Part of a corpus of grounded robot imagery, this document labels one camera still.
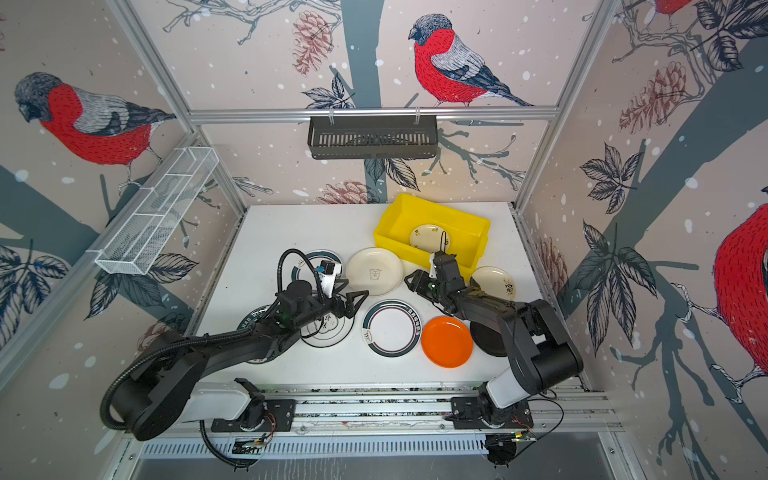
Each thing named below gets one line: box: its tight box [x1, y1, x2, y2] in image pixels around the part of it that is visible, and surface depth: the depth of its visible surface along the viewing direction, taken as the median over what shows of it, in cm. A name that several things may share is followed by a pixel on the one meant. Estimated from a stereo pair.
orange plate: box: [421, 316, 474, 369], surface depth 86 cm
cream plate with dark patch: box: [472, 265, 517, 301], surface depth 100 cm
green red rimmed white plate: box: [362, 299, 423, 359], surface depth 90 cm
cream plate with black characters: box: [409, 224, 450, 254], surface depth 113 cm
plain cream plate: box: [345, 246, 404, 296], surface depth 103 cm
